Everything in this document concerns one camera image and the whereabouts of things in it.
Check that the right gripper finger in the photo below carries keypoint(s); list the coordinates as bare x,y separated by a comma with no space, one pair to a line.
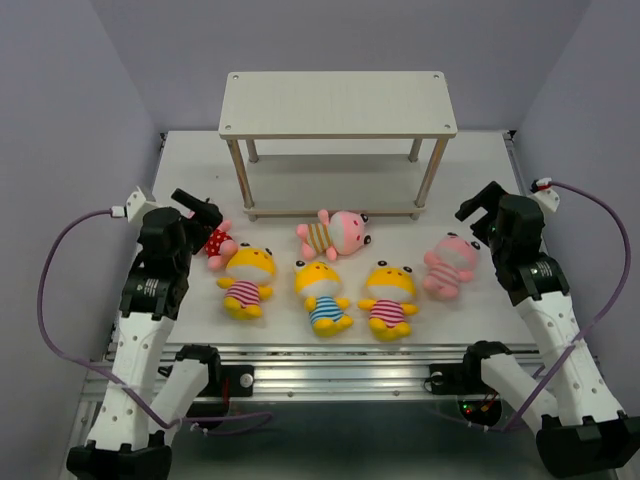
484,228
488,199

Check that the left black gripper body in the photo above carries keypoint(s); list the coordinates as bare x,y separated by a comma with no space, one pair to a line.
191,247

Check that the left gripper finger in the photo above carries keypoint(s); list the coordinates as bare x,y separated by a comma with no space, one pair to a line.
206,217
189,201

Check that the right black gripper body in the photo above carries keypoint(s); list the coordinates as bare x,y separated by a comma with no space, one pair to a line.
497,241

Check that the pink toy red polka-dot shirt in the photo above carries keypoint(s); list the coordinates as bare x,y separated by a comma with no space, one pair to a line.
220,246

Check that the yellow toy pink stripes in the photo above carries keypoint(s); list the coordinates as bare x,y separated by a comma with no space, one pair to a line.
247,282
389,301

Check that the yellow toy blue striped shirt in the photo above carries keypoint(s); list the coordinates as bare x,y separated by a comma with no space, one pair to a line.
320,287

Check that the pink toy orange striped shirt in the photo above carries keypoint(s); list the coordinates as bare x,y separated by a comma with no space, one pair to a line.
340,234

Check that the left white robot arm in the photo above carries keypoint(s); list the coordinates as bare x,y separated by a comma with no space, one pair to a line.
135,427

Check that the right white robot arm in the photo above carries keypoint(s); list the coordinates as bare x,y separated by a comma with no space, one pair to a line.
578,424

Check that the white two-tier shelf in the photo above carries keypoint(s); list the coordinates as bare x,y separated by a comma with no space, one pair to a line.
336,105

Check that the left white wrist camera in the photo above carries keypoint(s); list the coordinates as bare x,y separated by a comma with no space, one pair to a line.
140,202

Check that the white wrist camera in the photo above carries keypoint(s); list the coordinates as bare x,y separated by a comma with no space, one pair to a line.
140,202
542,192

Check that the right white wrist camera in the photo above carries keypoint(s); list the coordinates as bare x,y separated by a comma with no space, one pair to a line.
542,192

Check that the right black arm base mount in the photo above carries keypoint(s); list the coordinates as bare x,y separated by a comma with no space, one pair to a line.
446,379

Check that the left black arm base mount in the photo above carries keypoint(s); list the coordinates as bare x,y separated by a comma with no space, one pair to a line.
235,380

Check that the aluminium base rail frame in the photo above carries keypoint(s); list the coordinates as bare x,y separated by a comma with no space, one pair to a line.
291,363

